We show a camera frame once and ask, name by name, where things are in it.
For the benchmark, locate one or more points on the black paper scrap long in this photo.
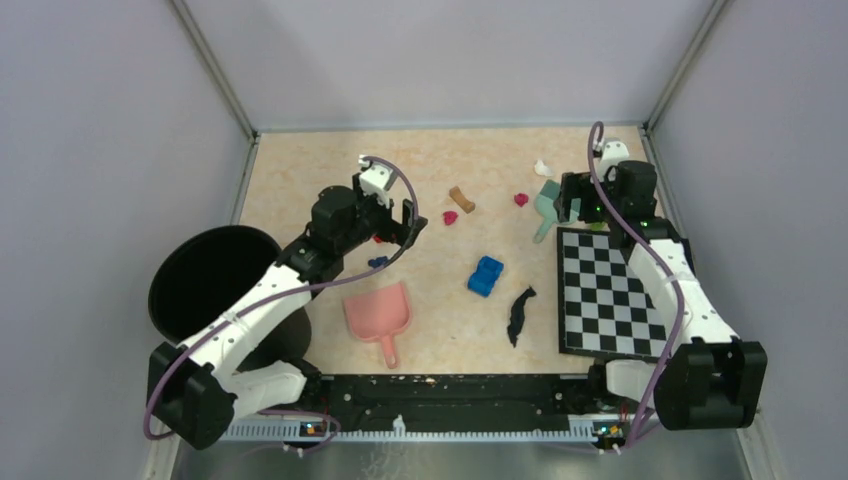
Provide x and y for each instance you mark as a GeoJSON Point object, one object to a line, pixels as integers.
{"type": "Point", "coordinates": [517, 315]}

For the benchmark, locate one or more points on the green plastic hand brush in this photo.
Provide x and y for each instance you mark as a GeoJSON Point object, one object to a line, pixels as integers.
{"type": "Point", "coordinates": [544, 206]}

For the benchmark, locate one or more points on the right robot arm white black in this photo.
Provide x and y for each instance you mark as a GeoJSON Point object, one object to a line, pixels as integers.
{"type": "Point", "coordinates": [705, 376]}

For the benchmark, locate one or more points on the wooden arch block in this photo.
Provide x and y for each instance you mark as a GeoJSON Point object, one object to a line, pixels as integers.
{"type": "Point", "coordinates": [461, 200]}

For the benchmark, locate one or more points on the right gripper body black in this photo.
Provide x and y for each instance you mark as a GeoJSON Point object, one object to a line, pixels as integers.
{"type": "Point", "coordinates": [581, 185]}

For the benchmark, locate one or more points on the white paper scrap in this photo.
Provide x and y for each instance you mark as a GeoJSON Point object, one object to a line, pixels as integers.
{"type": "Point", "coordinates": [542, 169]}

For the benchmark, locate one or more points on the small blue paper scrap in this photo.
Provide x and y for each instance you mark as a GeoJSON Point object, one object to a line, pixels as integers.
{"type": "Point", "coordinates": [377, 262]}

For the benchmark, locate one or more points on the blue toy car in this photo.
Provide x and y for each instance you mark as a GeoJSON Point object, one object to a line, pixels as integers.
{"type": "Point", "coordinates": [485, 276]}

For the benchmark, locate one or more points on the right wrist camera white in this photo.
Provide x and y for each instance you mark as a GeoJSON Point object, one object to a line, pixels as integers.
{"type": "Point", "coordinates": [609, 153]}

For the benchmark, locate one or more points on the pink plastic dustpan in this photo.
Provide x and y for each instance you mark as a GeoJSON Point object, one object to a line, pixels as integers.
{"type": "Point", "coordinates": [378, 317]}

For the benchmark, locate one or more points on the black white checkerboard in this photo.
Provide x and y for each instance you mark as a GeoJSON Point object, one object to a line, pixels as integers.
{"type": "Point", "coordinates": [604, 311]}

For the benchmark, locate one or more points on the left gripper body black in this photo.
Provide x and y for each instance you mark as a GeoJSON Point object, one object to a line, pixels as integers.
{"type": "Point", "coordinates": [373, 219]}

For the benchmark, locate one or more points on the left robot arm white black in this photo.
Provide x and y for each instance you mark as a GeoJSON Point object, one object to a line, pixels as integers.
{"type": "Point", "coordinates": [195, 388]}

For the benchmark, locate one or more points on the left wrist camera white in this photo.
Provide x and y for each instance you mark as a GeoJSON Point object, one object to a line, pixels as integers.
{"type": "Point", "coordinates": [376, 179]}

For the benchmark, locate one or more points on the pink paper scrap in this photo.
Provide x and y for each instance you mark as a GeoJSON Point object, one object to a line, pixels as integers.
{"type": "Point", "coordinates": [449, 217]}
{"type": "Point", "coordinates": [521, 199]}

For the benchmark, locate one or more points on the black round trash bin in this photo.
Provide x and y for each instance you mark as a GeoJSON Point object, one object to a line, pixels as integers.
{"type": "Point", "coordinates": [209, 273]}

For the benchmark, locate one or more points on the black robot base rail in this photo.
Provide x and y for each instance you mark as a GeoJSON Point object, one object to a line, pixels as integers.
{"type": "Point", "coordinates": [462, 403]}

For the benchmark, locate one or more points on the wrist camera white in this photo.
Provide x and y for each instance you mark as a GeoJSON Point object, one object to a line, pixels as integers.
{"type": "Point", "coordinates": [376, 179]}
{"type": "Point", "coordinates": [609, 153]}

